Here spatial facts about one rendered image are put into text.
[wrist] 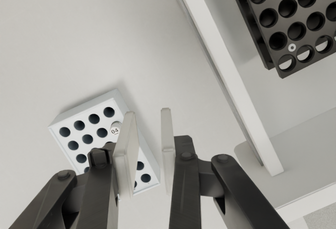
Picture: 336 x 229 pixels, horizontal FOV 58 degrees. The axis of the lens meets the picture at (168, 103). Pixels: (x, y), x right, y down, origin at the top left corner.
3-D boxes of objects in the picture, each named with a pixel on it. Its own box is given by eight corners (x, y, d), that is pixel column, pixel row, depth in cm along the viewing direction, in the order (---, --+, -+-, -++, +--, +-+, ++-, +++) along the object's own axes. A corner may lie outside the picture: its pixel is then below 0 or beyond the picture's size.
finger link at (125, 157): (132, 200, 17) (119, 202, 17) (139, 145, 24) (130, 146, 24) (125, 154, 16) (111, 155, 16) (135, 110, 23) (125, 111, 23)
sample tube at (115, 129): (126, 118, 38) (122, 134, 33) (118, 122, 38) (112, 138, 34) (122, 110, 37) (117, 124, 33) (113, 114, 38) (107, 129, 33)
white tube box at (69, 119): (160, 168, 41) (160, 184, 37) (104, 191, 41) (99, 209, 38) (117, 87, 37) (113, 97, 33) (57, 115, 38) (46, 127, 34)
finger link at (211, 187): (177, 178, 15) (237, 172, 15) (172, 135, 20) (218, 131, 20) (179, 203, 15) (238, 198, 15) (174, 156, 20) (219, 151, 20)
